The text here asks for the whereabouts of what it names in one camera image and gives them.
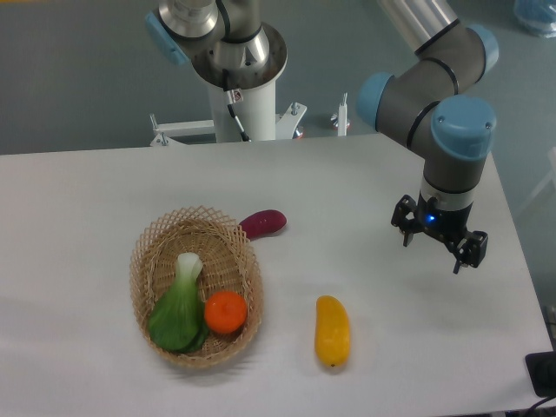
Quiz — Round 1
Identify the purple sweet potato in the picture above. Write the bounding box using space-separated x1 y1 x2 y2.
239 209 288 240

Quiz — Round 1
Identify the black device at edge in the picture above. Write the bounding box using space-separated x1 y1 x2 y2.
525 351 555 398

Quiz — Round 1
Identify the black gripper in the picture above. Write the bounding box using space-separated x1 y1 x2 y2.
391 195 488 275

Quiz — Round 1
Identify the yellow mango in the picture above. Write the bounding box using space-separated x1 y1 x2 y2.
314 295 351 367

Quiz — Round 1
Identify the blue bag in corner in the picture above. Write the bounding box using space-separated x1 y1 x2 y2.
513 0 555 38

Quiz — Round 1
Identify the orange fruit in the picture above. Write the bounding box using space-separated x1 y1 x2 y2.
204 291 248 334

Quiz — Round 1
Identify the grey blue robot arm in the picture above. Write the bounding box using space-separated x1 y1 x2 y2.
145 1 499 268

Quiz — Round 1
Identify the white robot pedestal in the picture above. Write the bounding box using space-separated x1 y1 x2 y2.
149 25 352 148

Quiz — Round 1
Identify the green bok choy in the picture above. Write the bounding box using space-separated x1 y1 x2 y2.
148 253 209 354

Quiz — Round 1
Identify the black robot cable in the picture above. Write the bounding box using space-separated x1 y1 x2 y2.
221 68 253 142

